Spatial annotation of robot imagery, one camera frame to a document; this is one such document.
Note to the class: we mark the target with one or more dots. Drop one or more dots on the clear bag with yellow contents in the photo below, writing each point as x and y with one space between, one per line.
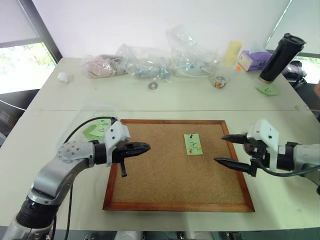
232 53

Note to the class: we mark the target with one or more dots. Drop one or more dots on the black bag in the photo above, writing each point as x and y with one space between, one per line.
296 72

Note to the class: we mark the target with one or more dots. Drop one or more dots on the small white roll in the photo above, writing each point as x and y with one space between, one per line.
63 77

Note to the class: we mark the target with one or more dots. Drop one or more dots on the flat clear plastic bag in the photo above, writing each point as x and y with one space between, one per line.
75 120

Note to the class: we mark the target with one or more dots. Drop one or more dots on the green paper note with mark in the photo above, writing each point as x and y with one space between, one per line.
267 90

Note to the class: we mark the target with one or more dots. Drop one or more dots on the dark window frame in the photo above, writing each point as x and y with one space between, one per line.
42 30

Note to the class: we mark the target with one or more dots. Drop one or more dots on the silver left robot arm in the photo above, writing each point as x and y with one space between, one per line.
52 172

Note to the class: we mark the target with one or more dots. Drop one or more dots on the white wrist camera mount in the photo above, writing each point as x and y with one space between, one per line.
115 132
265 132

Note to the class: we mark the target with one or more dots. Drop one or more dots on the wood framed cork board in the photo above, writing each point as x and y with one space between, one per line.
172 180

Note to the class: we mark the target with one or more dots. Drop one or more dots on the green paper note with scribble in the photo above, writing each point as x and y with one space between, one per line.
193 145

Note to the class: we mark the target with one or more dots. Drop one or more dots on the small orange piece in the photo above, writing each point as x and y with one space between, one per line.
238 67

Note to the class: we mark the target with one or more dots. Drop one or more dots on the plastic bag with grey parts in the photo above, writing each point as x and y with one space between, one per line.
145 65

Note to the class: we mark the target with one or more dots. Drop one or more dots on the plastic bag with pink contents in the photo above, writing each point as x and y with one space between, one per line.
102 66

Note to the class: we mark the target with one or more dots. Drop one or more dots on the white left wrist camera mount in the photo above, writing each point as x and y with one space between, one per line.
115 132

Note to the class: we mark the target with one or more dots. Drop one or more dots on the purple tissue box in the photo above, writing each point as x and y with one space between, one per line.
253 59

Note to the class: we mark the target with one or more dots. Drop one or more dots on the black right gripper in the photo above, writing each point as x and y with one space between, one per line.
257 156

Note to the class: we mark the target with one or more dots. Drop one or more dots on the grey window blind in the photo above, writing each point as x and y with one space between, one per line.
15 21

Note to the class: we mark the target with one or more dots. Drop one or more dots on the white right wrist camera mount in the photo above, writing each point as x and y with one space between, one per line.
265 132

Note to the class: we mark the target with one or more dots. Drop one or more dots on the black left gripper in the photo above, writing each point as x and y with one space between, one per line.
120 153

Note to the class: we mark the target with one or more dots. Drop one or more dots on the green paper notes stack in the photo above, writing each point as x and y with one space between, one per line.
93 131

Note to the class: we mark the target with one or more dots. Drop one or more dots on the black tumbler bottle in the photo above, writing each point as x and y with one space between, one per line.
280 58

